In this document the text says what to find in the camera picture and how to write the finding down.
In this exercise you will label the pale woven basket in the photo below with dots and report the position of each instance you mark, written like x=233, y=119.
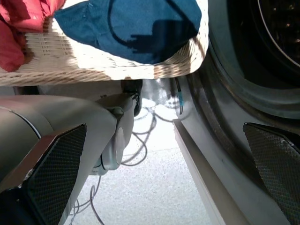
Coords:
x=93, y=68

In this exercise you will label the red garment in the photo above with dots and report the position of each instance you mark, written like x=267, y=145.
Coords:
x=14, y=35

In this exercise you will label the blue garment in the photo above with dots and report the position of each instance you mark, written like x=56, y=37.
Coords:
x=140, y=23

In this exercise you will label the grey washing machine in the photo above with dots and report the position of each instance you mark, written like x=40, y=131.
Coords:
x=234, y=98

